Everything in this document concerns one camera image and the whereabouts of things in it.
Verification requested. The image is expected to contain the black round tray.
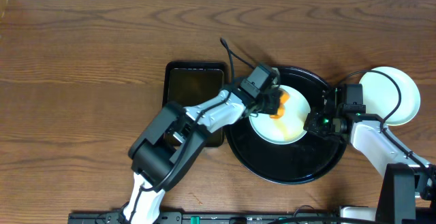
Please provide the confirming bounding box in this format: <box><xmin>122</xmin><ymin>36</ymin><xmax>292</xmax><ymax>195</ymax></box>
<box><xmin>225</xmin><ymin>66</ymin><xmax>346</xmax><ymax>185</ymax></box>

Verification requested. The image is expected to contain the orange green sponge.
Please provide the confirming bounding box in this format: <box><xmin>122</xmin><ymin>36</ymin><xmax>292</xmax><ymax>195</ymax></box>
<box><xmin>269</xmin><ymin>89</ymin><xmax>290</xmax><ymax>120</ymax></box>

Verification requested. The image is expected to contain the black rectangular water tray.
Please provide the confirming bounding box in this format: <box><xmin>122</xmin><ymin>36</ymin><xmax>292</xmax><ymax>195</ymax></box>
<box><xmin>161</xmin><ymin>61</ymin><xmax>228</xmax><ymax>148</ymax></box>

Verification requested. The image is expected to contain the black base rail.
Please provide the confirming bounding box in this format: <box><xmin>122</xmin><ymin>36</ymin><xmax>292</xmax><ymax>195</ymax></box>
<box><xmin>67</xmin><ymin>205</ymin><xmax>436</xmax><ymax>224</ymax></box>

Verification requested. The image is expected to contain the light blue plate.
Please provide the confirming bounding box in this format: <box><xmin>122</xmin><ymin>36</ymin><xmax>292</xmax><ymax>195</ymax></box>
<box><xmin>359</xmin><ymin>67</ymin><xmax>421</xmax><ymax>126</ymax></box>
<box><xmin>249</xmin><ymin>85</ymin><xmax>311</xmax><ymax>145</ymax></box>

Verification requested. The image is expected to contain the light blue plate front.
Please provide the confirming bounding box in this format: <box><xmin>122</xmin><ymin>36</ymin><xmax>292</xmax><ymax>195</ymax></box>
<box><xmin>249</xmin><ymin>85</ymin><xmax>311</xmax><ymax>145</ymax></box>

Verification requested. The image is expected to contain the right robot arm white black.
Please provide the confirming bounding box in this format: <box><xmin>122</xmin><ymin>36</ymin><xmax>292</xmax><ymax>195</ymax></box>
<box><xmin>304</xmin><ymin>104</ymin><xmax>435</xmax><ymax>223</ymax></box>

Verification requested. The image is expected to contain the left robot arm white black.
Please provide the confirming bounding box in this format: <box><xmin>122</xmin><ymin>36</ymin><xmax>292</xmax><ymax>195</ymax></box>
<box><xmin>122</xmin><ymin>85</ymin><xmax>282</xmax><ymax>223</ymax></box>

